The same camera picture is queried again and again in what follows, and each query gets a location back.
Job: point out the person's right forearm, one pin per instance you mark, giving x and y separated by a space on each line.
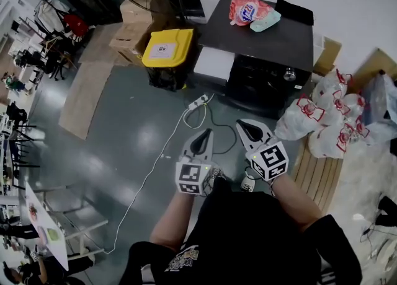
294 203

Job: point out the white table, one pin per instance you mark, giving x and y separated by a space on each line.
49 225

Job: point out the black coat rack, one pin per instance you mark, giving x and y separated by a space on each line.
49 11

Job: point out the yellow lidded waste bin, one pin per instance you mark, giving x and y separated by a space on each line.
164 48

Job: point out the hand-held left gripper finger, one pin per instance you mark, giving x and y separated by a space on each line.
209 150
187 150

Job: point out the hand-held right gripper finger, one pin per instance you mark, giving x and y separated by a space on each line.
266 135
245 144

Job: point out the person's right white shoe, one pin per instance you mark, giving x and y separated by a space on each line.
247 184

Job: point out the red hanging bag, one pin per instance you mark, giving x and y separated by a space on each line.
76 25

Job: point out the person's white shoe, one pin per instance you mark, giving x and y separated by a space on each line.
215 173
247 184

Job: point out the pile of clear plastic bags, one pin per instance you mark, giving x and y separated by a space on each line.
297 122

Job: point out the black table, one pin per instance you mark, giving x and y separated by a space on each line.
263 45

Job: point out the flat cardboard sheet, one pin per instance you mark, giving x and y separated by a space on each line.
87 91

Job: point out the black bag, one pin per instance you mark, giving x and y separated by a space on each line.
387 212

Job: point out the black flat pouch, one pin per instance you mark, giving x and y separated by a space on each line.
294 11

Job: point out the pale green pouch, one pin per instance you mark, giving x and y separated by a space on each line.
263 25

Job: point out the red detergent refill bag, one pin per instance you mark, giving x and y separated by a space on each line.
245 8

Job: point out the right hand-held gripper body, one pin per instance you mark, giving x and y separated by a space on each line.
271 160

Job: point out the white power strip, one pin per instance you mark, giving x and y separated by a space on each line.
197 102

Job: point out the person's black trousers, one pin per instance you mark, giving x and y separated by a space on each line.
221 186

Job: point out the person's left white shoe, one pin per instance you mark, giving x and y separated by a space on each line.
215 173

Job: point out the wooden slatted pallet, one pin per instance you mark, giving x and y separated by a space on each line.
316 178

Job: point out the brown cardboard board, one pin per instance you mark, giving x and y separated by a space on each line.
372 64

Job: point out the person's black t-shirt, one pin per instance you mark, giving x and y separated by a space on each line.
248 240

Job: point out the small cardboard box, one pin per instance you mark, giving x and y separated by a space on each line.
330 54

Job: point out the group of black chairs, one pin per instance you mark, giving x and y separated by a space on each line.
15 113

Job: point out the person's left forearm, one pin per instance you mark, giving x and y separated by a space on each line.
173 221

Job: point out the bluish plastic bag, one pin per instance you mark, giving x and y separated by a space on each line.
381 107

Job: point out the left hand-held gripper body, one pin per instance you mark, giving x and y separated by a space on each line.
189 175

